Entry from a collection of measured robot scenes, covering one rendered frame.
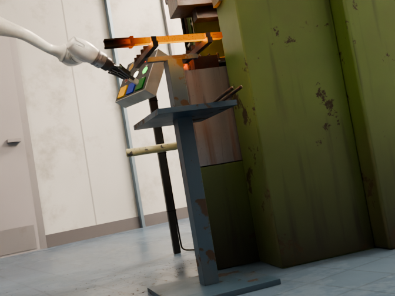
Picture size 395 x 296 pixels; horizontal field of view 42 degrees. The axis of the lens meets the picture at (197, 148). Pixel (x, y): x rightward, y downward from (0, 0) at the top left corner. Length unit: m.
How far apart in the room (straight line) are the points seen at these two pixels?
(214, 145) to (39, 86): 3.20
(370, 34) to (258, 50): 0.48
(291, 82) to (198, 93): 0.43
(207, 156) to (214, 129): 0.13
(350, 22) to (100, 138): 3.57
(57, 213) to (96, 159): 0.66
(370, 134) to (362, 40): 0.40
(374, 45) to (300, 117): 0.44
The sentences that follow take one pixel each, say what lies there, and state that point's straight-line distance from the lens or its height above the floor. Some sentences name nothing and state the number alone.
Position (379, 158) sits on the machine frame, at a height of 0.38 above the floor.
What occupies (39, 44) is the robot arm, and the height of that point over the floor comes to 1.24.
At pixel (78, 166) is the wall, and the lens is 5.30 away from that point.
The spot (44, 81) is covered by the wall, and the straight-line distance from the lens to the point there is 5.36.
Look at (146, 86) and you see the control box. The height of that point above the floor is 0.98.
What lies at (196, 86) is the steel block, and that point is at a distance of 2.39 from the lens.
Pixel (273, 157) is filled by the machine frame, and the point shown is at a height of 0.46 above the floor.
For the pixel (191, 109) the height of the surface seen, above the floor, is 0.66.
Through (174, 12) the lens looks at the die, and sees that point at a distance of 2.73.
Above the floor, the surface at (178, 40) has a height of 0.93.
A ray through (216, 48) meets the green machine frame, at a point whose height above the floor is 1.10.
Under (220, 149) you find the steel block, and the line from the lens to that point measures 2.38.
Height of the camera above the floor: 0.43
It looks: 3 degrees up
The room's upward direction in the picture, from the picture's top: 10 degrees counter-clockwise
